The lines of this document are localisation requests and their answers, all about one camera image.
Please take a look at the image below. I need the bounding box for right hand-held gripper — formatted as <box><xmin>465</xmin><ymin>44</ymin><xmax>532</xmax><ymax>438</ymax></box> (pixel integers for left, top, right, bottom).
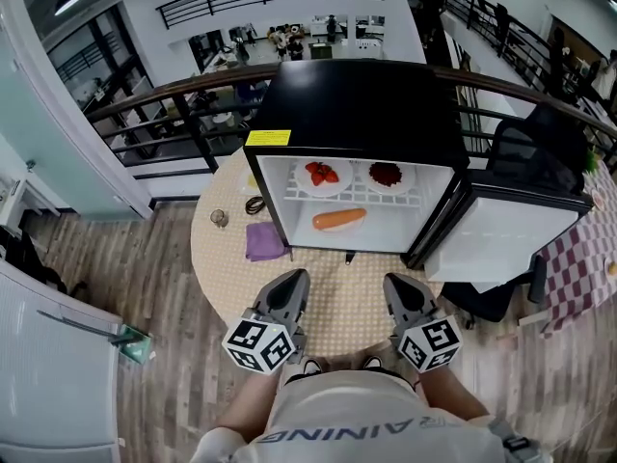
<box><xmin>383</xmin><ymin>272</ymin><xmax>464</xmax><ymax>374</ymax></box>

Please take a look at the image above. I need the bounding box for white plate of dark red food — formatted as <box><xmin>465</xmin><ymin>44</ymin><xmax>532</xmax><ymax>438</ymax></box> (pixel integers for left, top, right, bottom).
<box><xmin>364</xmin><ymin>160</ymin><xmax>416</xmax><ymax>196</ymax></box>

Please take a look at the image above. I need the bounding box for yellow label sticker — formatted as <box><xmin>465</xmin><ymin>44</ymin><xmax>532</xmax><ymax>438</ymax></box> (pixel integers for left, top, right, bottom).
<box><xmin>244</xmin><ymin>129</ymin><xmax>293</xmax><ymax>148</ymax></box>

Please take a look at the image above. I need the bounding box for purple cloth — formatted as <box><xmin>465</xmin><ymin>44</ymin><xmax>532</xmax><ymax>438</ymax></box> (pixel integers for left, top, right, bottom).
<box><xmin>245</xmin><ymin>220</ymin><xmax>292</xmax><ymax>263</ymax></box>

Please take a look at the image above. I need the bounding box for ceiling lamp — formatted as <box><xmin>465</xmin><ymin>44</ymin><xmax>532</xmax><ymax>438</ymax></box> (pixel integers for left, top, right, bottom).
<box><xmin>52</xmin><ymin>0</ymin><xmax>89</xmax><ymax>17</ymax></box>

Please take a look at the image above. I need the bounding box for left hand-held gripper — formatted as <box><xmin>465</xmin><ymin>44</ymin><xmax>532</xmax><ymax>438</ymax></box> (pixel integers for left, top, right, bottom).
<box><xmin>221</xmin><ymin>268</ymin><xmax>312</xmax><ymax>375</ymax></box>

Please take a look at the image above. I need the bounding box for person's white t-shirt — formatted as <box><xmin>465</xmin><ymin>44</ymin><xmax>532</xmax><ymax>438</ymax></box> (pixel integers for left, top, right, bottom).
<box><xmin>189</xmin><ymin>368</ymin><xmax>555</xmax><ymax>463</ymax></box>

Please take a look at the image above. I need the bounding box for frosted glass door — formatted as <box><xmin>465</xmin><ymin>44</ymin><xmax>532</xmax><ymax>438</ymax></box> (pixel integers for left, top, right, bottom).
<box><xmin>0</xmin><ymin>14</ymin><xmax>154</xmax><ymax>222</ymax></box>

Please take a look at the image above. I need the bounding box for yellow dotted round tablecloth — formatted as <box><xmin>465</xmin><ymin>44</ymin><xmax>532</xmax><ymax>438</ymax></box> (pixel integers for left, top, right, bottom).
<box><xmin>190</xmin><ymin>145</ymin><xmax>445</xmax><ymax>359</ymax></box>

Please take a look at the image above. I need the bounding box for white wire fridge shelf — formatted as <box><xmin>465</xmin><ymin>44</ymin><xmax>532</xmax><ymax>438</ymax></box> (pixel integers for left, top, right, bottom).
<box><xmin>282</xmin><ymin>160</ymin><xmax>425</xmax><ymax>207</ymax></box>

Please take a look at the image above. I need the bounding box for brown and black balcony railing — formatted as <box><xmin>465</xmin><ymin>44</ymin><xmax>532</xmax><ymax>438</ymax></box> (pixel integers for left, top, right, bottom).
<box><xmin>85</xmin><ymin>62</ymin><xmax>617</xmax><ymax>182</ymax></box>

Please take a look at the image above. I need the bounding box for green dustpan with long handle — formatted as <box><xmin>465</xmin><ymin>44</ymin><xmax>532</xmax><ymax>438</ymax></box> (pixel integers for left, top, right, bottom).
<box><xmin>36</xmin><ymin>309</ymin><xmax>154</xmax><ymax>365</ymax></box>

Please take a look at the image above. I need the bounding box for person's right forearm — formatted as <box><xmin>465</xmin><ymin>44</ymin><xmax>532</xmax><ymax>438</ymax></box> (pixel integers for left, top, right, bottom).
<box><xmin>415</xmin><ymin>363</ymin><xmax>493</xmax><ymax>426</ymax></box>

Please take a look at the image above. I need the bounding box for grey shoulder strap with buckle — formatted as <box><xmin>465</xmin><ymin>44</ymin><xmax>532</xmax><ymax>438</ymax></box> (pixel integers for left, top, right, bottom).
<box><xmin>486</xmin><ymin>416</ymin><xmax>544</xmax><ymax>463</ymax></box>

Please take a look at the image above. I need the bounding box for white cabinet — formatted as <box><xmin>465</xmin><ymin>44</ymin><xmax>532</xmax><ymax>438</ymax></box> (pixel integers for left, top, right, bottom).
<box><xmin>0</xmin><ymin>258</ymin><xmax>124</xmax><ymax>463</ymax></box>

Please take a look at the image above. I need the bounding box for white plate of strawberries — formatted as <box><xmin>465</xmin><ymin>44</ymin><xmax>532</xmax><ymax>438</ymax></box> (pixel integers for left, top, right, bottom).
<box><xmin>293</xmin><ymin>159</ymin><xmax>355</xmax><ymax>199</ymax></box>

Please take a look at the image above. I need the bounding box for person's left forearm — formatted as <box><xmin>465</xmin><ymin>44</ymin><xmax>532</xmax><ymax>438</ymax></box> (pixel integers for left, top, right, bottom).
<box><xmin>214</xmin><ymin>371</ymin><xmax>286</xmax><ymax>446</ymax></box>

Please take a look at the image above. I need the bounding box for purple checkered tablecloth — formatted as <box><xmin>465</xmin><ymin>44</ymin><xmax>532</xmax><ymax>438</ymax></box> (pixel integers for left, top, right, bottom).
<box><xmin>535</xmin><ymin>160</ymin><xmax>617</xmax><ymax>340</ymax></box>

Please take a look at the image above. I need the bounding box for black bag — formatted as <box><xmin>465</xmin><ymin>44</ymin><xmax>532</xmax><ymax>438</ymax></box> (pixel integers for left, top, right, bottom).
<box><xmin>0</xmin><ymin>227</ymin><xmax>89</xmax><ymax>301</ymax></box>

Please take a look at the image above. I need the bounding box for black mini fridge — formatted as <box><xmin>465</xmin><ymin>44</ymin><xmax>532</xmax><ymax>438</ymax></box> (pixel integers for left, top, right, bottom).
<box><xmin>243</xmin><ymin>59</ymin><xmax>594</xmax><ymax>284</ymax></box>

